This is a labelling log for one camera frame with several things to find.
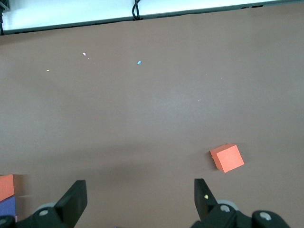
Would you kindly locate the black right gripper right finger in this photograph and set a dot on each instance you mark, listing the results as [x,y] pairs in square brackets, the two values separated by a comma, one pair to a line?
[204,202]

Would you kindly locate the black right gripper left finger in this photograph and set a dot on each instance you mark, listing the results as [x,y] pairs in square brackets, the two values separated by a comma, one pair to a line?
[73,202]

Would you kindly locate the purple foam cube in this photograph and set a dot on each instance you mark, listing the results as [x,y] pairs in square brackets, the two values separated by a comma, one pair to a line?
[7,209]

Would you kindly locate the orange foam cube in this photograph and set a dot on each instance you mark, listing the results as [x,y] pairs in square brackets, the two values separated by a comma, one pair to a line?
[6,187]
[229,159]

